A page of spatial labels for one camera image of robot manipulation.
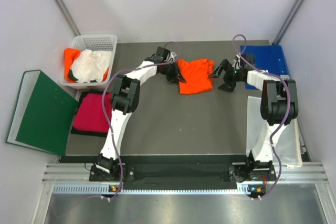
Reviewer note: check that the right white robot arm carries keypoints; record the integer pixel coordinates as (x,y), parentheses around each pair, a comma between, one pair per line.
(278,108)

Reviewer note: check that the white t shirt in basket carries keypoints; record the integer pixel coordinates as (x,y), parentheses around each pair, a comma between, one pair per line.
(91,66)

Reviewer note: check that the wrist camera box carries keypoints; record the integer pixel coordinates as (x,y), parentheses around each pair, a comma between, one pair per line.
(249,58)
(162,53)

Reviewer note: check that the magenta folded t shirt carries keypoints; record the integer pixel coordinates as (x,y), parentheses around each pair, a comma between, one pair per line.
(89,113)

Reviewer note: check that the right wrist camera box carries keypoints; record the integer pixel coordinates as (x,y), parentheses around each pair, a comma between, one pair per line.
(249,58)

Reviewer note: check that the slotted grey cable duct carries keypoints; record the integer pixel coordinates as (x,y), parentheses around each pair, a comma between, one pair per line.
(106,189)

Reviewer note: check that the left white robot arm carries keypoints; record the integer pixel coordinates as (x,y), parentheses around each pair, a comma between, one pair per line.
(124,101)

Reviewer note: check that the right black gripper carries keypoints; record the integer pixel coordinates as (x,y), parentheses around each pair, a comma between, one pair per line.
(229,85)

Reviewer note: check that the aluminium frame rail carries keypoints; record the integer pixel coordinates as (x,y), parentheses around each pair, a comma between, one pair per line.
(308,173)

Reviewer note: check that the blue folder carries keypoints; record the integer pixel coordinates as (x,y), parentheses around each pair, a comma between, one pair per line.
(269,57)

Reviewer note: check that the black folded t shirt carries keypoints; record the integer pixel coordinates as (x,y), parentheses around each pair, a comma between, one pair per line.
(78,132)

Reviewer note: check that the orange t shirt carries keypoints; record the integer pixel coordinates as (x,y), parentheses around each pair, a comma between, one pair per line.
(196,75)
(70,55)

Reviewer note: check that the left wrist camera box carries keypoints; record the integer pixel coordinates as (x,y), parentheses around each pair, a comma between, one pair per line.
(162,53)

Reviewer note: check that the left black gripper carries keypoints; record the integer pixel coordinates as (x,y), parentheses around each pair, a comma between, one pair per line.
(175,76)

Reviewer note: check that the green ring binder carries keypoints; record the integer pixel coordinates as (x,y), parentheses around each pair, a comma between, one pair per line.
(43,114)

